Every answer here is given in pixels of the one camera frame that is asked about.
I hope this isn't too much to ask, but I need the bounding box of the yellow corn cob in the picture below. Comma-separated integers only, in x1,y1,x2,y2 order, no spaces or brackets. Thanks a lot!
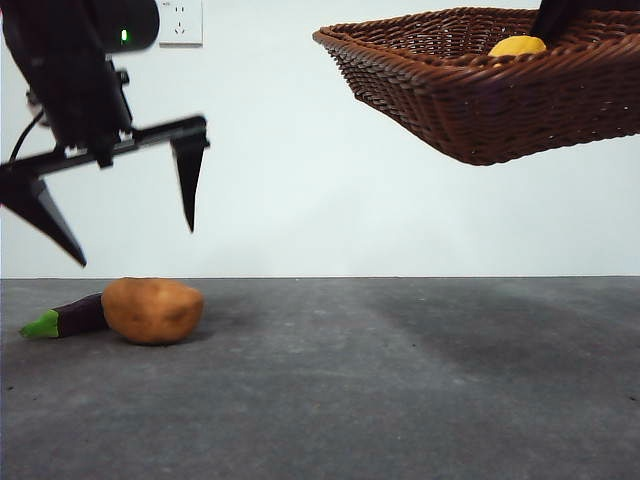
488,35,548,58

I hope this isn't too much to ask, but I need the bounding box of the brown woven wicker basket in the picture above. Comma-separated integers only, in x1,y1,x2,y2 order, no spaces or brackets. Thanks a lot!
312,5,640,167

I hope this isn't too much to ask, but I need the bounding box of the purple eggplant with green stem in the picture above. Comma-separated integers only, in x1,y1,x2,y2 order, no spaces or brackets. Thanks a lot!
19,292,110,341

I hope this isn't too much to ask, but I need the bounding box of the brown potato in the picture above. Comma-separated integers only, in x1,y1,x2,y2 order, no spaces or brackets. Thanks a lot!
101,277,205,346

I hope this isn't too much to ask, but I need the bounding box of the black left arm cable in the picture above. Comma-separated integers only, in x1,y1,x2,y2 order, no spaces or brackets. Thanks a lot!
8,109,47,166

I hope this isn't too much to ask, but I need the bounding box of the white wall socket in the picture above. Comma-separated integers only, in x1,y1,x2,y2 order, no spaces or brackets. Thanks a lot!
155,0,204,48

